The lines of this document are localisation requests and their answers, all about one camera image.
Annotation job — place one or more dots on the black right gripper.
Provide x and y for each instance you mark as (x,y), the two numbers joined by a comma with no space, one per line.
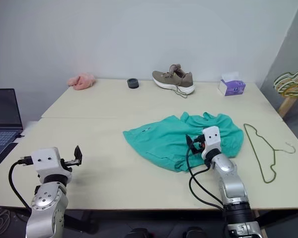
(200,143)

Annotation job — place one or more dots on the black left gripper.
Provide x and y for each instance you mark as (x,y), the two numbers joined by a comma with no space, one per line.
(68,163)

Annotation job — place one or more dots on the teal cloth garment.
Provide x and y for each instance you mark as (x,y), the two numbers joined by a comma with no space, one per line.
(164,141)

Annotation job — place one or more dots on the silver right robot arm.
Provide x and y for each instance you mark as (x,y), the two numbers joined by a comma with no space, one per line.
(228,173)

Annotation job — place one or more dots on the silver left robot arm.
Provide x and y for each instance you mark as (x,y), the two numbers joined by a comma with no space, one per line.
(44,210)

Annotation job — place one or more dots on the brown sneaker with white sole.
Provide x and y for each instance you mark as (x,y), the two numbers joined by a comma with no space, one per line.
(173,80)

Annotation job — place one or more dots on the purple tissue box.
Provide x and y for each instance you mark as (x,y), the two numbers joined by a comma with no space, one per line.
(234,88)

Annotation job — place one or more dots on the pink cloth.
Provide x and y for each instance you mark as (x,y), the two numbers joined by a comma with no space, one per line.
(82,81)

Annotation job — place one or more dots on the dark grey laptop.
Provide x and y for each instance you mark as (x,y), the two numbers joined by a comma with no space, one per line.
(3,111)

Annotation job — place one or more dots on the wooden clothes rack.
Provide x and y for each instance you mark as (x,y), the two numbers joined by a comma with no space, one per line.
(286,105)

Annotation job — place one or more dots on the hangers on wooden rack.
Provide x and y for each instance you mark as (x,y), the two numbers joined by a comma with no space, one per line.
(288,75)

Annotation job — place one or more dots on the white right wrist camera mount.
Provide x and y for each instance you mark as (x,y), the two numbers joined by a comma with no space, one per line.
(212,138)

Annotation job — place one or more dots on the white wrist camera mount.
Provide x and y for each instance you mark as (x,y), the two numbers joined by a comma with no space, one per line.
(46,160)
(212,138)

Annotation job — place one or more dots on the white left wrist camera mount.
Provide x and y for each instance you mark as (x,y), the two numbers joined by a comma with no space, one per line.
(46,160)

